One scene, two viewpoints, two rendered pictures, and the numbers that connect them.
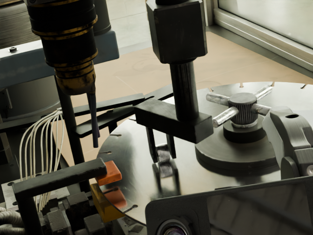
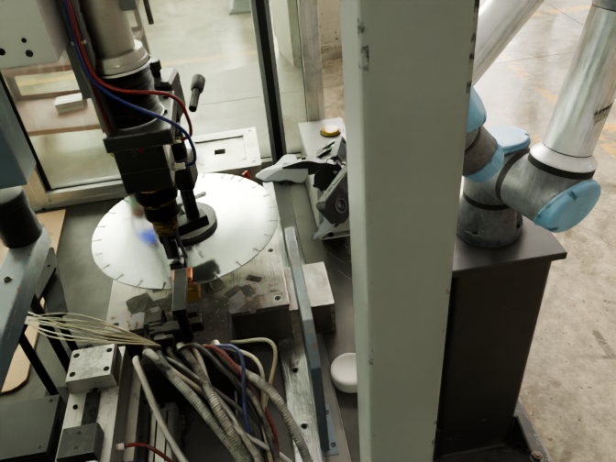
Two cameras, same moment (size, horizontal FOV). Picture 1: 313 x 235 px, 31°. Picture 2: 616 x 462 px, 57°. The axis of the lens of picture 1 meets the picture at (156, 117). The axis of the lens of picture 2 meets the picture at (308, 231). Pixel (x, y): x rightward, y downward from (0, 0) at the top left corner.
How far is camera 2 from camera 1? 74 cm
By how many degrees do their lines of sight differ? 66
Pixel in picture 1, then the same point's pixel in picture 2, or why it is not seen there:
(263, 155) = (212, 216)
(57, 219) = (174, 324)
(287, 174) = (325, 173)
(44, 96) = not seen: outside the picture
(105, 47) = (45, 237)
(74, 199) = (156, 317)
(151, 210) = (327, 203)
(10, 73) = (27, 294)
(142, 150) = (155, 265)
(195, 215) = (340, 192)
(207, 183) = (214, 243)
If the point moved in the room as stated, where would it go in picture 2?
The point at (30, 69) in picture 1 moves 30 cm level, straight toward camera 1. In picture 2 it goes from (31, 282) to (241, 259)
